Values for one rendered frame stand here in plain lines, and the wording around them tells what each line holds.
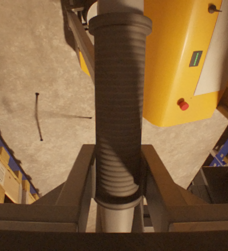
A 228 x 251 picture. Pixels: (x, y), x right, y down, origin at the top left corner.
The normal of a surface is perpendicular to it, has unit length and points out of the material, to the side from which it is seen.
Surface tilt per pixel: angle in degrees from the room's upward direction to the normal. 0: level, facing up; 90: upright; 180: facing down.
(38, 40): 0
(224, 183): 90
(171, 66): 45
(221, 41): 0
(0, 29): 0
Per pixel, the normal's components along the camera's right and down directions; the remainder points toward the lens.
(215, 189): 0.01, -0.72
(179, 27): -0.48, 0.61
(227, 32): 0.28, 0.67
